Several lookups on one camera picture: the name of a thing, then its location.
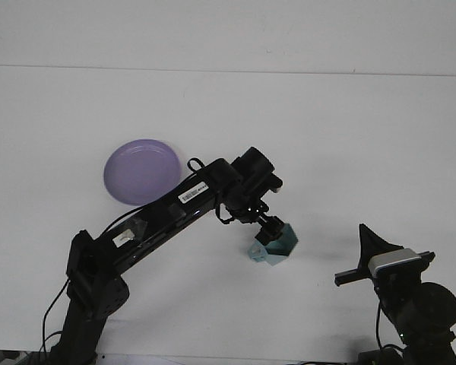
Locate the pale blue hexagonal cup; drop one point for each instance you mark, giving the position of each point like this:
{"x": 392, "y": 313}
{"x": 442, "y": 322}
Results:
{"x": 283, "y": 247}

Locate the purple round plate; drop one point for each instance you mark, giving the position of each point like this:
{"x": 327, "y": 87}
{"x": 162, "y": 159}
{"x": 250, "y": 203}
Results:
{"x": 140, "y": 175}

